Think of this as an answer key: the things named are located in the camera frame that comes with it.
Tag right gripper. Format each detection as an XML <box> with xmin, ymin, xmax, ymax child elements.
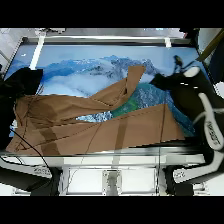
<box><xmin>149</xmin><ymin>72</ymin><xmax>174</xmax><ymax>92</ymax></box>

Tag brown pants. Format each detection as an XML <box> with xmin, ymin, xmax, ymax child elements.
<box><xmin>5</xmin><ymin>64</ymin><xmax>186</xmax><ymax>157</ymax></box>

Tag black cable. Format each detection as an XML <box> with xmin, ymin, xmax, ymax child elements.
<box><xmin>11</xmin><ymin>99</ymin><xmax>54</xmax><ymax>188</ymax></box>

